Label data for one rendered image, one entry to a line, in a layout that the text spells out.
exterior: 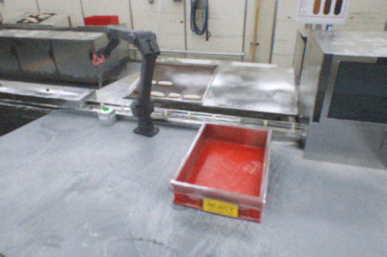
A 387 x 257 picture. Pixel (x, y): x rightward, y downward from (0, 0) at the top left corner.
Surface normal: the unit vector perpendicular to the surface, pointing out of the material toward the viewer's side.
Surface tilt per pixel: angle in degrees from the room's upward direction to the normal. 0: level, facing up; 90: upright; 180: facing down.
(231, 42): 90
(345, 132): 91
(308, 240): 0
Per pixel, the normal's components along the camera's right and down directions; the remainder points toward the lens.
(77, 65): -0.26, 0.43
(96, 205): -0.01, -0.90
